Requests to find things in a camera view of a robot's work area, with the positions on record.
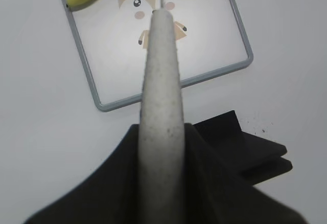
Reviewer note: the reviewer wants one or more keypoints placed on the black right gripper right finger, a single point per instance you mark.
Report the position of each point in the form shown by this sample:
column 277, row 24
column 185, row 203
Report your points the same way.
column 216, row 194

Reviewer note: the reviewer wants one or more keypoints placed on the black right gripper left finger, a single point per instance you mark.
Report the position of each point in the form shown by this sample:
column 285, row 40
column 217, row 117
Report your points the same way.
column 108, row 195

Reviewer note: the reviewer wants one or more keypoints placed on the white-handled kitchen knife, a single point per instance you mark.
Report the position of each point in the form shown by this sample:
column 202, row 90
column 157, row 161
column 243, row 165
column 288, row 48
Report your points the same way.
column 161, row 142

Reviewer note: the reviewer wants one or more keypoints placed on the black knife stand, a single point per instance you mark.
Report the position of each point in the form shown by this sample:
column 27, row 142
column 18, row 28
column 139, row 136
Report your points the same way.
column 254, row 158

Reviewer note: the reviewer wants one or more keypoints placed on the white grey-rimmed cutting board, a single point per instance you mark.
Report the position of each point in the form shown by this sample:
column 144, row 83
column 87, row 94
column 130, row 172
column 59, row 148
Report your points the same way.
column 124, row 44

